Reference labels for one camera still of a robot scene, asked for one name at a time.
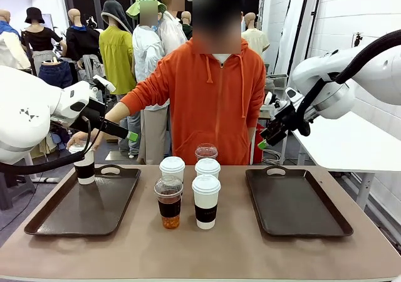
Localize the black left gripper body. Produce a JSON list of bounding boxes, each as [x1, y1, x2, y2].
[[70, 97, 108, 132]]

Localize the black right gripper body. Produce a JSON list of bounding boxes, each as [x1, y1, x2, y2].
[[271, 102, 299, 136]]

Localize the white paper cup black sleeve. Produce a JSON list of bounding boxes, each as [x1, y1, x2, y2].
[[191, 174, 222, 231], [68, 142, 96, 185], [194, 158, 221, 180], [159, 156, 186, 184]]

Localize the clear cup red drink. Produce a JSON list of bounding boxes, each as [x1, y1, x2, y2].
[[195, 143, 219, 162]]

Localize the clear cup amber drink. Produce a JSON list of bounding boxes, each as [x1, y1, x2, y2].
[[153, 175, 184, 230]]

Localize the person's right forearm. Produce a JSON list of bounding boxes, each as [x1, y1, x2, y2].
[[90, 102, 130, 133]]

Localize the dark brown serving tray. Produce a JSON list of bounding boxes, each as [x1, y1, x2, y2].
[[24, 164, 142, 238], [245, 165, 354, 238]]

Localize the person's right hand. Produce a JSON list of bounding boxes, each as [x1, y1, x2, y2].
[[66, 130, 102, 153]]

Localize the red box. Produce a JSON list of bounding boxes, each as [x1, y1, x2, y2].
[[252, 123, 267, 165]]

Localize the blue jeans torso form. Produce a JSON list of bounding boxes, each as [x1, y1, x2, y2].
[[38, 59, 73, 89]]

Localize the mannequin yellow blouse grey hood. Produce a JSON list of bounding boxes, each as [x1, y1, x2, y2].
[[98, 0, 137, 95]]

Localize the person in orange hoodie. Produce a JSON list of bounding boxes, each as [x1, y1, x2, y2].
[[120, 0, 267, 166]]

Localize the white side table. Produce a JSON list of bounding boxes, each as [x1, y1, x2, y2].
[[291, 111, 401, 212]]

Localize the mannequin black sweater blue collar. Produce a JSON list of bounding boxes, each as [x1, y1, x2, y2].
[[65, 8, 104, 82]]

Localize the mannequin white shirt green hat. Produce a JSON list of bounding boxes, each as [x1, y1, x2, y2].
[[125, 0, 172, 165]]

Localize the mannequin cream t-shirt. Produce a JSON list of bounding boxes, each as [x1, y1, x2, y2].
[[241, 12, 271, 62]]

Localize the mannequin black hat black top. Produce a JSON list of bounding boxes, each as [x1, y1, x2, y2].
[[21, 7, 65, 76]]

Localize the mannequin white blue jacket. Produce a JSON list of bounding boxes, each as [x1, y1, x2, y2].
[[0, 9, 31, 71]]

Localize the grey stool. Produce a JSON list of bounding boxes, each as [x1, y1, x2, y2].
[[0, 169, 36, 211]]

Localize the tall mannequin white shirt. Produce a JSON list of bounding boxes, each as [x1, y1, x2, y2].
[[159, 0, 189, 57]]

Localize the mannequin dark green top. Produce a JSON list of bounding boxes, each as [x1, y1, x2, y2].
[[180, 11, 194, 40]]

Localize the white cables on floor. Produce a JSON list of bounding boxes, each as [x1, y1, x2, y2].
[[262, 149, 286, 165]]

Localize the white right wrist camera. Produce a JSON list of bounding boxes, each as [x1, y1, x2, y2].
[[264, 86, 305, 109]]

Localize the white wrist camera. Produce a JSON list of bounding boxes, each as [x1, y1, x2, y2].
[[264, 86, 305, 109], [92, 74, 117, 93]]

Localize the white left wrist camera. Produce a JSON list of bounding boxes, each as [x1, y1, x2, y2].
[[92, 74, 117, 93]]

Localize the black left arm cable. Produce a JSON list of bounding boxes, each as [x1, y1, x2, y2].
[[0, 115, 106, 175]]

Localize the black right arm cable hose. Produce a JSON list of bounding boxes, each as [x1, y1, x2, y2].
[[296, 29, 401, 137]]

